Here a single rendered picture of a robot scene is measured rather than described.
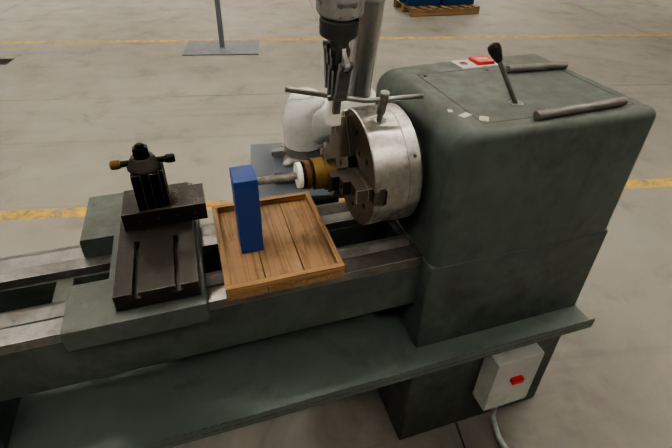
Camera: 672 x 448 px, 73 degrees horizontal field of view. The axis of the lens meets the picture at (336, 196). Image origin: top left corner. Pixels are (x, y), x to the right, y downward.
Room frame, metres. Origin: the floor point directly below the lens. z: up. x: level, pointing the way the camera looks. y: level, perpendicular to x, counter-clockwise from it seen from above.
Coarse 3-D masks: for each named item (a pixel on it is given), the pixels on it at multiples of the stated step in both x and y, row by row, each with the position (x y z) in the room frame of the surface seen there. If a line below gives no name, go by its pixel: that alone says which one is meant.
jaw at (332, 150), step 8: (344, 120) 1.10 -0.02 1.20; (336, 128) 1.08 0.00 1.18; (344, 128) 1.09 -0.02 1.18; (328, 136) 1.07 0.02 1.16; (336, 136) 1.07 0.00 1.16; (344, 136) 1.08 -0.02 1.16; (328, 144) 1.07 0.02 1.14; (336, 144) 1.06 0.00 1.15; (344, 144) 1.07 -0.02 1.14; (352, 144) 1.08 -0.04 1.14; (320, 152) 1.07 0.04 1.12; (328, 152) 1.05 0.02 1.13; (336, 152) 1.05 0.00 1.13; (344, 152) 1.06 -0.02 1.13; (352, 152) 1.06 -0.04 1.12
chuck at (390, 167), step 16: (352, 112) 1.08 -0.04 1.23; (368, 112) 1.07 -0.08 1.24; (352, 128) 1.08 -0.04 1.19; (368, 128) 1.00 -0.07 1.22; (384, 128) 1.01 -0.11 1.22; (400, 128) 1.02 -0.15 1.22; (368, 144) 0.97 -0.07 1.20; (384, 144) 0.97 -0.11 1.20; (400, 144) 0.98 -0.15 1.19; (336, 160) 1.20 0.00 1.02; (352, 160) 1.11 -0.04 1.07; (368, 160) 0.97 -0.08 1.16; (384, 160) 0.95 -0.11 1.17; (400, 160) 0.96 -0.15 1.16; (368, 176) 0.96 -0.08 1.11; (384, 176) 0.93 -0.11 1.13; (400, 176) 0.94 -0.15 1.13; (400, 192) 0.93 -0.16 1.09; (352, 208) 1.05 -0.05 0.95; (368, 208) 0.95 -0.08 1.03; (384, 208) 0.93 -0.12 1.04; (400, 208) 0.94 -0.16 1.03
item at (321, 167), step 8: (304, 160) 1.03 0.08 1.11; (312, 160) 1.02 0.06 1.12; (320, 160) 1.02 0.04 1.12; (328, 160) 1.04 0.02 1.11; (304, 168) 1.00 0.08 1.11; (312, 168) 1.00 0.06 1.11; (320, 168) 1.00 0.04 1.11; (328, 168) 1.00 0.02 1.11; (336, 168) 1.02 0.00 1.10; (304, 176) 0.98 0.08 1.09; (312, 176) 0.99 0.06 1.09; (320, 176) 0.99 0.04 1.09; (328, 176) 0.99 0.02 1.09; (304, 184) 0.98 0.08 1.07; (312, 184) 0.99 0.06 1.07; (320, 184) 0.99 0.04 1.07; (328, 184) 0.99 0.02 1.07
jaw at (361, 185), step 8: (352, 168) 1.02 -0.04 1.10; (336, 176) 0.98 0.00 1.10; (344, 176) 0.98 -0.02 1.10; (352, 176) 0.99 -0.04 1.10; (360, 176) 0.99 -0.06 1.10; (336, 184) 0.98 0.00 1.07; (344, 184) 0.96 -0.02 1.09; (352, 184) 0.95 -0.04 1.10; (360, 184) 0.95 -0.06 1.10; (368, 184) 0.95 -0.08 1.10; (344, 192) 0.96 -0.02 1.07; (352, 192) 0.95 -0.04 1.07; (360, 192) 0.92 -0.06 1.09; (368, 192) 0.93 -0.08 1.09; (384, 192) 0.93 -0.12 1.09; (360, 200) 0.92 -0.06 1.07; (368, 200) 0.93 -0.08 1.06; (376, 200) 0.92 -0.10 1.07; (384, 200) 0.93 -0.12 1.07
